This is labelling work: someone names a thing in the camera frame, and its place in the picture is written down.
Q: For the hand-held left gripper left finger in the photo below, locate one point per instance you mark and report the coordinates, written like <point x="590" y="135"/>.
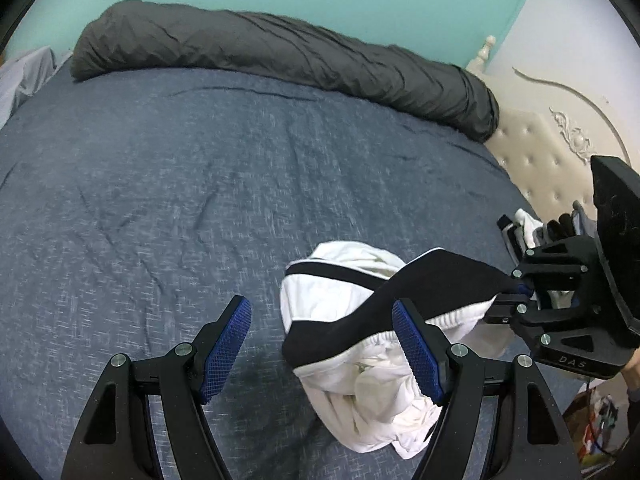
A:
<point x="227" y="345"/>

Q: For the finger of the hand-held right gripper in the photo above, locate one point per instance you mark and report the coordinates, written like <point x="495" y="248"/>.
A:
<point x="545" y="317"/>
<point x="550" y="260"/>

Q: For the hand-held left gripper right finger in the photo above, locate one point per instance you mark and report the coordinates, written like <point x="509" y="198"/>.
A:
<point x="417" y="345"/>

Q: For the white black-trimmed T-shirt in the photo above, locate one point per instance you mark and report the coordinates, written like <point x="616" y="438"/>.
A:
<point x="350" y="400"/>

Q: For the black cloth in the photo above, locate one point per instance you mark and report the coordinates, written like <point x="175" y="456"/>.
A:
<point x="560" y="227"/>

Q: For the cream tufted headboard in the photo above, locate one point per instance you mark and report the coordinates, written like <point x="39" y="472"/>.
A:
<point x="540" y="160"/>

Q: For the colourful printed bag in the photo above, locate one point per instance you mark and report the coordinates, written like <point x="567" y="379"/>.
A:
<point x="595" y="425"/>

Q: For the blue bed sheet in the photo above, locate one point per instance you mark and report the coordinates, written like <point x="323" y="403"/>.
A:
<point x="150" y="185"/>

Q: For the dark grey rolled duvet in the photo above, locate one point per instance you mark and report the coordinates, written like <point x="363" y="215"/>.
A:
<point x="250" y="45"/>

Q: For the light grey cloth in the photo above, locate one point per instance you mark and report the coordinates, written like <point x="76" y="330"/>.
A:
<point x="25" y="80"/>

